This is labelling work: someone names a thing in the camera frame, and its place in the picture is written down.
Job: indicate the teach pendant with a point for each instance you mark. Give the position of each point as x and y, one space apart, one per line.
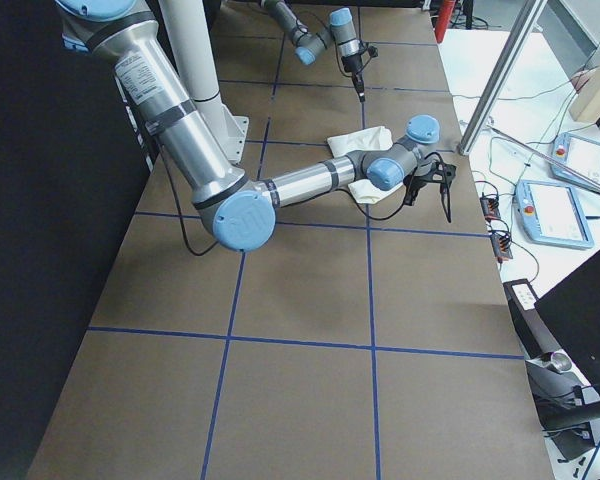
579 154
552 215

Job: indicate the black box white label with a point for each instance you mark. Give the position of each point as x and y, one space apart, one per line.
533 333

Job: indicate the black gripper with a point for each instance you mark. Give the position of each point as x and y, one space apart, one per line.
352 65
416 179

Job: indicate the metal cup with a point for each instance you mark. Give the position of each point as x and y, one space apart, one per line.
557 362

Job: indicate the thin metal rod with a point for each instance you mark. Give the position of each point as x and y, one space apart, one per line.
548 158

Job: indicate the blue tape line crosswise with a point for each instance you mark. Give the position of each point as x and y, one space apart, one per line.
346 227

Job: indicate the near blue tape line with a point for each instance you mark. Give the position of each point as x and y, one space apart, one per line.
307 343

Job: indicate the upper teach pendant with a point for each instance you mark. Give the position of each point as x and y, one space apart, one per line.
579 154

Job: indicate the red fire extinguisher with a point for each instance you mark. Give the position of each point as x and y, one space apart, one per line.
445 12

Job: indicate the black monitor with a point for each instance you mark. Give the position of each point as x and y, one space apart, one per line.
571 311

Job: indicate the aluminium frame post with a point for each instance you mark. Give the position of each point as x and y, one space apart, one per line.
521 29

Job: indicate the lower teach pendant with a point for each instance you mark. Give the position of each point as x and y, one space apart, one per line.
552 215

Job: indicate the black monitor stand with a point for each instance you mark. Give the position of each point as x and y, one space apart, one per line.
571 421

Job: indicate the white long-sleeve shirt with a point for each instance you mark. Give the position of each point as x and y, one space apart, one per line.
369 139

